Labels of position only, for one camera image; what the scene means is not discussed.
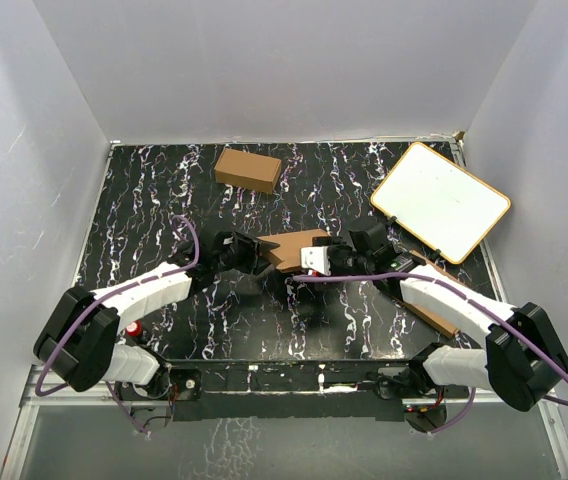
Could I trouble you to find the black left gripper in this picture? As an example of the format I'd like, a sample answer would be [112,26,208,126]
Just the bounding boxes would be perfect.
[212,232,278,275]

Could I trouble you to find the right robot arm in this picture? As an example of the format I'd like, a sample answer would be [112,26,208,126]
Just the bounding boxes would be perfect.
[324,221,568,411]

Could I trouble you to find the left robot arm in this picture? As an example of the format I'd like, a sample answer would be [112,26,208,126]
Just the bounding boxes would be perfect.
[33,230,279,399]

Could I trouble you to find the folded brown cardboard box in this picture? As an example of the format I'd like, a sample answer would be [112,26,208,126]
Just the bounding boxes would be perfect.
[214,148,282,194]

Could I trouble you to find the yellow-framed whiteboard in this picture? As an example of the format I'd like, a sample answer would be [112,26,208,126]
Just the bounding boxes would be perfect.
[370,142,511,264]

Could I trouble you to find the flat cardboard stack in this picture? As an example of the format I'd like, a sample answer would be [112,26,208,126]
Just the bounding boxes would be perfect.
[391,251,461,339]

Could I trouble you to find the red emergency stop button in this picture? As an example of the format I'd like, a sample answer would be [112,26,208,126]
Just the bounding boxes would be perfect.
[125,321,143,337]

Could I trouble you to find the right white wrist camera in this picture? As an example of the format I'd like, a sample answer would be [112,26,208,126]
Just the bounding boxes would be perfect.
[300,246,331,276]

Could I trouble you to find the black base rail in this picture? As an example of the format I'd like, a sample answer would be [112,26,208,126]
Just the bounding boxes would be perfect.
[163,360,443,422]

